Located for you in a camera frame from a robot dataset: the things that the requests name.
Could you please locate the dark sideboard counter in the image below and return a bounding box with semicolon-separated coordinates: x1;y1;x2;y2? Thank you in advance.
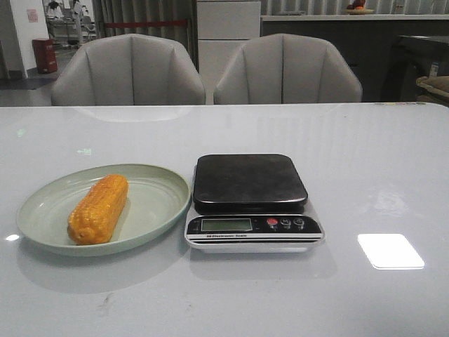
261;14;448;102

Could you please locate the right grey armchair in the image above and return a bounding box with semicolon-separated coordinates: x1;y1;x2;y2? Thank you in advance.
213;34;363;105

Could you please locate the red bin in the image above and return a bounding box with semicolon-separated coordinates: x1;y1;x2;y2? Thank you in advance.
32;38;58;74

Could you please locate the pale green plate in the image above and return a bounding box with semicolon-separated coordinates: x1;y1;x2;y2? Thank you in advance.
16;164;191;257

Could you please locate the grey armchair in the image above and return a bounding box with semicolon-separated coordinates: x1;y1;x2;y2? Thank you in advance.
51;34;206;106
213;34;363;105

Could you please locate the black silver kitchen scale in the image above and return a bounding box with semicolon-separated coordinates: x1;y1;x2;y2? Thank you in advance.
185;154;325;253

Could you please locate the orange corn cob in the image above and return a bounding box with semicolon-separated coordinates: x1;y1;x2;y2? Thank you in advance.
67;174;128;245

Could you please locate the tan cushion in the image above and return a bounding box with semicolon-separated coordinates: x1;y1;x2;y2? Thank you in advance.
416;75;449;107

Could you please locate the left grey armchair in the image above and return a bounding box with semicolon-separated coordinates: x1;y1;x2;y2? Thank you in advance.
51;34;206;106

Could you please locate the fruit bowl on counter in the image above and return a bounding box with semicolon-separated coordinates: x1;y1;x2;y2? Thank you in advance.
344;0;374;15

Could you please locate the white drawer cabinet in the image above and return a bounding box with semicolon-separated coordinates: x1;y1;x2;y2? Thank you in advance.
196;1;261;102

